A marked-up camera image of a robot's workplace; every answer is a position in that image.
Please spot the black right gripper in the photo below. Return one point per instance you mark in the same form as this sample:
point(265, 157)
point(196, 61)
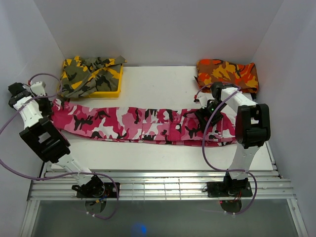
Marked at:
point(200, 114)

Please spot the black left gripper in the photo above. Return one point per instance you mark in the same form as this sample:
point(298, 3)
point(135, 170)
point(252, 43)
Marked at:
point(48, 110)

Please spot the pink camouflage trousers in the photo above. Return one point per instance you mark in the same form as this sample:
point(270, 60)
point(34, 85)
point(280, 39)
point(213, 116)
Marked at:
point(131, 124)

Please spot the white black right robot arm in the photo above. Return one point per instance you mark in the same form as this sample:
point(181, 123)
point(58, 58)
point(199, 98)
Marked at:
point(252, 130)

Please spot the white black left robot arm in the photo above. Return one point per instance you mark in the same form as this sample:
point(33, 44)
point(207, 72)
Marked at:
point(46, 140)

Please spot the green yellow camouflage trousers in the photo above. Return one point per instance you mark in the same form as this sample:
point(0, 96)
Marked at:
point(86, 74)

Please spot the orange camouflage folded trousers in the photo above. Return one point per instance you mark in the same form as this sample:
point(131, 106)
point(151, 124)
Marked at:
point(214, 70)

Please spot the yellow plastic tray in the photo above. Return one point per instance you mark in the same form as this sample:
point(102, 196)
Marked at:
point(108, 91)

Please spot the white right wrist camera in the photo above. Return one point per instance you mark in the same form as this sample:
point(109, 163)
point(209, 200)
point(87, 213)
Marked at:
point(202, 100)

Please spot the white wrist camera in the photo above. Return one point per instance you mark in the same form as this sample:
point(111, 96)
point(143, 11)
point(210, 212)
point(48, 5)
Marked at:
point(38, 88)
point(202, 100)

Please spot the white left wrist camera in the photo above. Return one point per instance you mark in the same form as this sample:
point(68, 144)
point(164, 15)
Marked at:
point(38, 88)

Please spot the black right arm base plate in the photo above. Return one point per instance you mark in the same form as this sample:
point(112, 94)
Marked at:
point(219, 189)

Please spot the aluminium rail frame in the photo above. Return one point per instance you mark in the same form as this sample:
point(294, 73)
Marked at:
point(164, 185)

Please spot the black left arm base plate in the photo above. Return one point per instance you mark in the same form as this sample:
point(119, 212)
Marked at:
point(100, 190)

